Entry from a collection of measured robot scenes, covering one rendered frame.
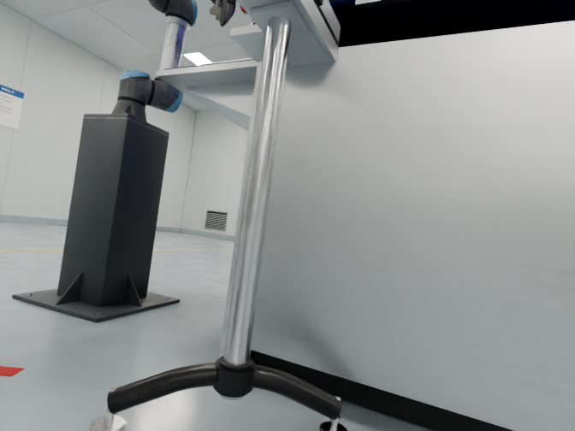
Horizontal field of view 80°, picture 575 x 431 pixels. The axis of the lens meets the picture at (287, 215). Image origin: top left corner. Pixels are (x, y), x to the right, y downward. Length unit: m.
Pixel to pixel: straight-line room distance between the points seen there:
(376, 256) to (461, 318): 0.21
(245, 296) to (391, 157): 0.45
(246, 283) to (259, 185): 0.19
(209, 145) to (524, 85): 7.81
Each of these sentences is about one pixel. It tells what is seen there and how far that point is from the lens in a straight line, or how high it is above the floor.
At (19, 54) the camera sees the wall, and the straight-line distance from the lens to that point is 6.60.
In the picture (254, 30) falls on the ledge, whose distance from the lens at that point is 0.92.
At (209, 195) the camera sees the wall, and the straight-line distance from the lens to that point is 8.11.
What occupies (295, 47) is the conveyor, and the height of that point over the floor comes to 0.84.
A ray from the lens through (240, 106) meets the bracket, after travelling 1.15.
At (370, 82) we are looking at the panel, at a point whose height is 0.78.
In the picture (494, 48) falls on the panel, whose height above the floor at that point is 0.84.
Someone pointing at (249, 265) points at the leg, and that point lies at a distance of 0.67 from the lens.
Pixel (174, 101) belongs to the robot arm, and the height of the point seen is 0.93.
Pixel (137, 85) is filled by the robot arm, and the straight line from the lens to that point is 1.72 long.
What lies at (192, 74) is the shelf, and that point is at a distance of 1.22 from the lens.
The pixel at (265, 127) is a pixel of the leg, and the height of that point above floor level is 0.60.
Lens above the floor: 0.41
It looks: 2 degrees up
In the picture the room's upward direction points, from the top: 7 degrees clockwise
